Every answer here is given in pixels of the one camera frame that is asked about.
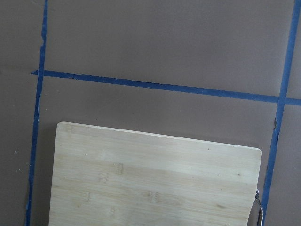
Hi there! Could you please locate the metal board hanging loop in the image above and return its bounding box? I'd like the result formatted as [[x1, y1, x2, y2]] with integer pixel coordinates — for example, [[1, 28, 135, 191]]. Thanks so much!
[[255, 189, 264, 226]]

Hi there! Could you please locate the wooden cutting board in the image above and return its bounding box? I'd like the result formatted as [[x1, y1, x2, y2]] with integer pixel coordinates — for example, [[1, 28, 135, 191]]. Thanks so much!
[[49, 122, 262, 226]]

